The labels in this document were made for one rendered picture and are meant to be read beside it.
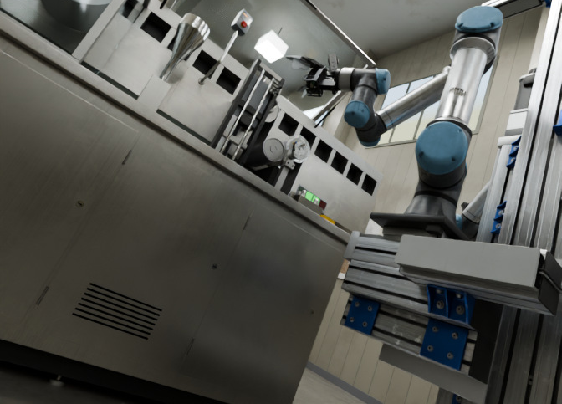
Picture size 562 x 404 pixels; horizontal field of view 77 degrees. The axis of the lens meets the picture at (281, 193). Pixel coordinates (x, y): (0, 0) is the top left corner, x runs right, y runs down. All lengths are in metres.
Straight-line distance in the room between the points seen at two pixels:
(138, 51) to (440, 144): 1.57
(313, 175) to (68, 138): 1.48
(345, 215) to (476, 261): 1.76
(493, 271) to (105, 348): 1.10
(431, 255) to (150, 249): 0.89
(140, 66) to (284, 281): 1.28
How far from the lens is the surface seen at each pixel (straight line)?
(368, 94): 1.13
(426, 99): 1.26
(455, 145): 0.95
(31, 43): 1.35
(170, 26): 2.17
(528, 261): 0.73
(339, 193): 2.42
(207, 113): 2.04
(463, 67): 1.13
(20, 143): 1.29
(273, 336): 1.52
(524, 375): 1.01
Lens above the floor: 0.47
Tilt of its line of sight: 17 degrees up
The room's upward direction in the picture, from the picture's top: 24 degrees clockwise
